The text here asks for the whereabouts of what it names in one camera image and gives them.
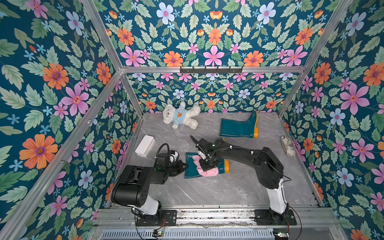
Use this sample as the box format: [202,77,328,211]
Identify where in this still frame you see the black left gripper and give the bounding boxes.
[164,160,189,177]

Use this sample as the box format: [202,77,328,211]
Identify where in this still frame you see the teal rubber boot orange sole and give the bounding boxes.
[185,152,230,179]

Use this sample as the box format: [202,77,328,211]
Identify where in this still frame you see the pink microfiber cloth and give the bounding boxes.
[192,155,219,177]

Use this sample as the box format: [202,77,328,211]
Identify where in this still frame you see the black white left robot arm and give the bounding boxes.
[111,151,189,218]

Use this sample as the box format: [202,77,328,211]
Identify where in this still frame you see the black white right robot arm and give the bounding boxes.
[191,136,288,216]

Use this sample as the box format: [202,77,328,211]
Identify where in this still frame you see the white rectangular box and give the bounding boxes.
[135,135,155,158]

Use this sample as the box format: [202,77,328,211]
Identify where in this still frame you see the white teddy bear blue shirt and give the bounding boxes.
[162,102,201,130]

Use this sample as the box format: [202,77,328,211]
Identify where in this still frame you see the white ventilation grille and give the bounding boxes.
[101,229,275,240]

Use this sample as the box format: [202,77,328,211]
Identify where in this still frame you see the map print glasses case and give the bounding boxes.
[281,136,296,157]

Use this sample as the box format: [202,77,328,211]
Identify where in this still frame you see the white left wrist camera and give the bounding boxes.
[169,150,180,165]

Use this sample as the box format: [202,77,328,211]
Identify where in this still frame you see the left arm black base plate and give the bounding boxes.
[136,210,178,227]

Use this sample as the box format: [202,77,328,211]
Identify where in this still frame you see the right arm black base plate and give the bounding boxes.
[254,209,298,226]

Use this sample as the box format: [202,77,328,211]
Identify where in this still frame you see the black hook rail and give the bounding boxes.
[179,67,243,75]

